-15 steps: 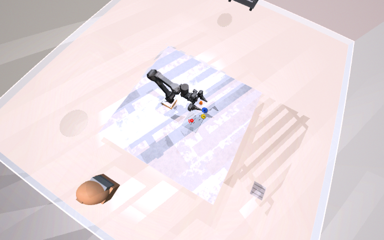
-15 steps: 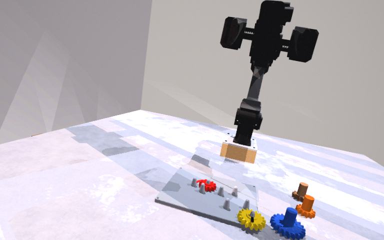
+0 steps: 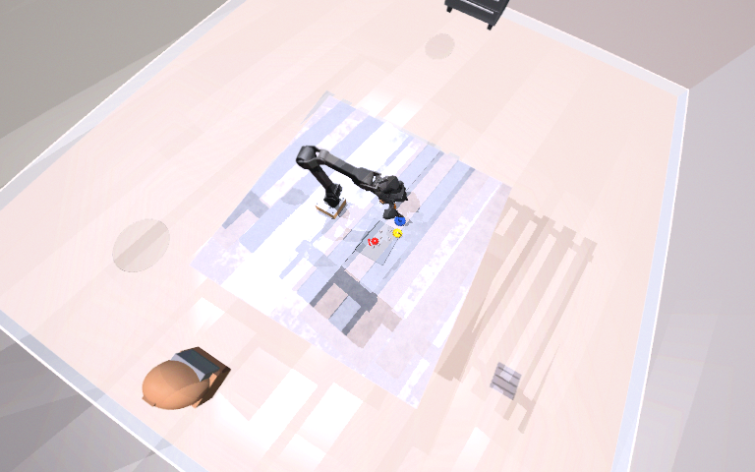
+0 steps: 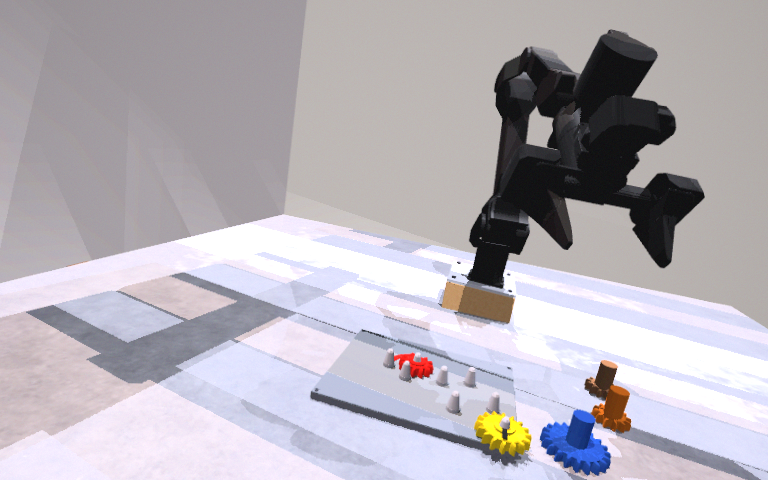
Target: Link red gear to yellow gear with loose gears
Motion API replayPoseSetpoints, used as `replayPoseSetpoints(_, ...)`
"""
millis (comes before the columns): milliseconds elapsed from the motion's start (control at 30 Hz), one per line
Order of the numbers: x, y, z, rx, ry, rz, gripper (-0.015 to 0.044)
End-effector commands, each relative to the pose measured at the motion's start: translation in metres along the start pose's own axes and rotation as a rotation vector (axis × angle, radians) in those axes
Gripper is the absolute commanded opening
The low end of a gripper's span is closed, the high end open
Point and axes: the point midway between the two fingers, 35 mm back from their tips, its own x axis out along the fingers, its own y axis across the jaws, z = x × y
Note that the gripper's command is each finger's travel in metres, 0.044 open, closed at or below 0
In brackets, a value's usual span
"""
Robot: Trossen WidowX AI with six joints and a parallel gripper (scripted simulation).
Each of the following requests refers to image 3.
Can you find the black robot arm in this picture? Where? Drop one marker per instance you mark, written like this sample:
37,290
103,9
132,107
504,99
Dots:
307,158

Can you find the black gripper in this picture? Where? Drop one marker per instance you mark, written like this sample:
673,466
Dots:
390,212

